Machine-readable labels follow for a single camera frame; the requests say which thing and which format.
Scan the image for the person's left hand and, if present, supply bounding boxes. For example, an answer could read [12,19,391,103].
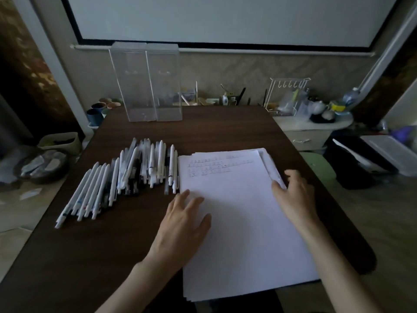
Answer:
[148,189,212,268]

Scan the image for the person's right hand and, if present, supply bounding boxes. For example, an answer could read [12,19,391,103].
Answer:
[271,169,322,230]

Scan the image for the stack of white paper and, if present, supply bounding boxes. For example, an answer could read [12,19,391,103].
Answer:
[177,148,321,303]

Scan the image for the person's right forearm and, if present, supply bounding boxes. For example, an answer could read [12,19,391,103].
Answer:
[299,221,384,313]

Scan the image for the person's left forearm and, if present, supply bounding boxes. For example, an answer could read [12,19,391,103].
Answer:
[94,257,186,313]

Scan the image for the person's black trousers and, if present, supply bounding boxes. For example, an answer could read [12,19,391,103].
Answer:
[195,288,284,313]

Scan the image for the black bag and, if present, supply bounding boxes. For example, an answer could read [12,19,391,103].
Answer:
[324,137,400,190]

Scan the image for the black round tray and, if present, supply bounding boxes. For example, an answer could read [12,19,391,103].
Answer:
[309,113,336,123]

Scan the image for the clear plastic measuring jug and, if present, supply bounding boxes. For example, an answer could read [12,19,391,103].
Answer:
[296,100,312,121]

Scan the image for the clear plastic bottle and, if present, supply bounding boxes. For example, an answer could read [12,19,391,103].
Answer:
[342,87,361,107]

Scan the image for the black router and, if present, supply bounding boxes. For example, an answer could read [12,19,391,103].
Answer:
[235,87,268,107]

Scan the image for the purple bottle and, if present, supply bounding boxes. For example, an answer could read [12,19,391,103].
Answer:
[391,126,414,144]

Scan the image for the beige plastic bin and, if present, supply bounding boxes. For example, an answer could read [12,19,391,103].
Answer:
[37,132,82,156]

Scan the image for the group of colourful cups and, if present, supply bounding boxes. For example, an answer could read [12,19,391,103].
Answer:
[86,97,123,127]

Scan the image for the white paper scrap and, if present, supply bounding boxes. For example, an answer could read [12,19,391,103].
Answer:
[19,188,43,201]

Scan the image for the white projector screen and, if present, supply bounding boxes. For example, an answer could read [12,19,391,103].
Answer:
[60,0,403,57]

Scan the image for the grey curtain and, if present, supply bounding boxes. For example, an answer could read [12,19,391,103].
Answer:
[0,94,33,150]

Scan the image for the white wire hook rack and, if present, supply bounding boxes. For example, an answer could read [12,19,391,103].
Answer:
[263,77,311,116]

